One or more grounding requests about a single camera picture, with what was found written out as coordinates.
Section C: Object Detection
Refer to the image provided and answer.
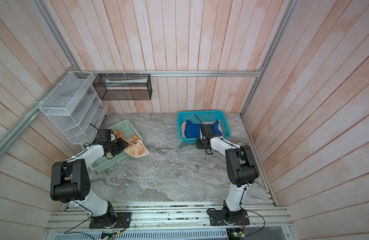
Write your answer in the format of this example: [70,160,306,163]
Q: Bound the blue towel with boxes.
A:
[184,119,224,139]

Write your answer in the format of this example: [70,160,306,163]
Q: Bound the pink towel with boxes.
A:
[181,119,224,139]

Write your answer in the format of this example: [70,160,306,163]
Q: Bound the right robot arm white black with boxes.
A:
[196,124,259,225]

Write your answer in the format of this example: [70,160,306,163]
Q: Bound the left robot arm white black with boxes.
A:
[50,129,129,228]

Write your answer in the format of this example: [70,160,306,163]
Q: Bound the mint green perforated basket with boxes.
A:
[89,120,143,173]

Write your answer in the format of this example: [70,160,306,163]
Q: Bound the orange patterned towel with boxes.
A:
[113,130,149,158]

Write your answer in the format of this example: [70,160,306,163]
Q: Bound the teal plastic basket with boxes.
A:
[177,110,231,145]

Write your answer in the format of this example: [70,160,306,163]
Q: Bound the green circuit board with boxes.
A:
[227,229,245,240]

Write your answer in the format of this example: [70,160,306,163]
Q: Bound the white wire mesh shelf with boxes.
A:
[39,72,108,145]

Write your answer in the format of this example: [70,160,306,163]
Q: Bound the black wire mesh basket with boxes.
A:
[93,73,152,101]

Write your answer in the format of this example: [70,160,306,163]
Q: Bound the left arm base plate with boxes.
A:
[89,212,132,229]

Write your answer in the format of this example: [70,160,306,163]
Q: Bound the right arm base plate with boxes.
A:
[207,208,250,226]

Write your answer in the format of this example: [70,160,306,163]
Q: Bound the black cable at base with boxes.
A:
[63,214,96,240]

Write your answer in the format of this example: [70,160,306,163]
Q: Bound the aluminium frame rail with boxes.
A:
[0,1,300,160]

